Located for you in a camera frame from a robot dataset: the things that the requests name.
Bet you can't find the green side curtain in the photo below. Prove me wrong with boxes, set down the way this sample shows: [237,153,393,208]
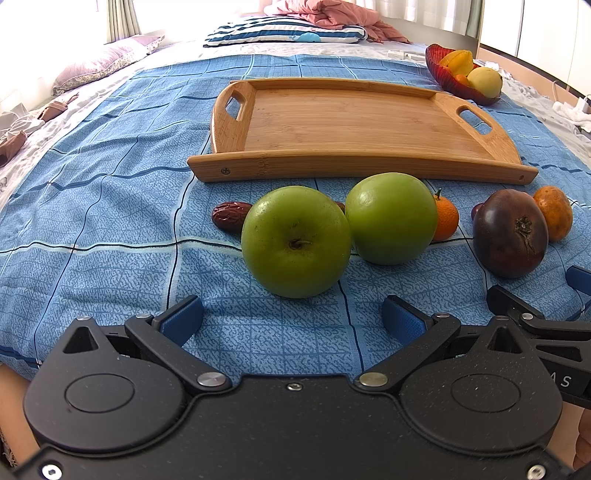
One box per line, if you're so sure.
[107,0,140,43]

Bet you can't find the small orange in bowl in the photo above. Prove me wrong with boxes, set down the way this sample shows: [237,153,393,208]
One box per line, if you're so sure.
[455,74,472,88]

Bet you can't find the small mandarin without leaf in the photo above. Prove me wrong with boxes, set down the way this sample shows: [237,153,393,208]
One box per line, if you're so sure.
[433,189,460,242]

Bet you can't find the smooth green apple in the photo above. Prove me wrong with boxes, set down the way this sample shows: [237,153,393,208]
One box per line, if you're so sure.
[346,172,438,265]

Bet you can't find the white crumpled clothes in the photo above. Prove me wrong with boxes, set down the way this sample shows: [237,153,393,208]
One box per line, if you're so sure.
[553,97,591,133]

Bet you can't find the wooden serving tray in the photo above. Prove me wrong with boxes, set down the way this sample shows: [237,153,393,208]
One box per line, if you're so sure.
[187,78,538,185]

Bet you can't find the brown cloth at left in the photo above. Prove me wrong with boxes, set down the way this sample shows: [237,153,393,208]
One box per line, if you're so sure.
[37,94,78,122]

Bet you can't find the purple floral pillow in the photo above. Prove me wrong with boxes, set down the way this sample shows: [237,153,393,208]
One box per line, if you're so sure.
[51,35,164,96]

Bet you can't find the person's right hand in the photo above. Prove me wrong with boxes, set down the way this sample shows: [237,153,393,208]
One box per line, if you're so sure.
[573,417,591,470]

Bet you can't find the pink blanket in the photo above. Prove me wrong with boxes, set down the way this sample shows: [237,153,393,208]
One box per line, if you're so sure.
[263,0,411,44]

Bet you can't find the white sheer curtain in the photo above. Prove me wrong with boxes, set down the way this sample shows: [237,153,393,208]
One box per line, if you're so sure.
[374,0,472,34]

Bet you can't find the red glass fruit bowl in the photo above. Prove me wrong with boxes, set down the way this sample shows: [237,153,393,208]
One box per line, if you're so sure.
[425,44,501,106]

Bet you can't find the brownish orange fruit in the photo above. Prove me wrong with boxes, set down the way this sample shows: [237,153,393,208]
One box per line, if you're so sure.
[533,186,573,242]

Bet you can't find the blue striped pillow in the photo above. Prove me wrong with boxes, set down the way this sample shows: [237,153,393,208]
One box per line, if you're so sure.
[204,16,368,47]

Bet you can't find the green apple with stem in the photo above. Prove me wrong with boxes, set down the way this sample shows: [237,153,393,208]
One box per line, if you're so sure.
[242,186,352,299]

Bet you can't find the white wardrobe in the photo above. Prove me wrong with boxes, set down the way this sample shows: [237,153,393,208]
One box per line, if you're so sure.
[480,0,591,95]

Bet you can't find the right green curtain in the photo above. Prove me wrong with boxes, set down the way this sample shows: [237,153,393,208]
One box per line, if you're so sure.
[454,0,484,39]

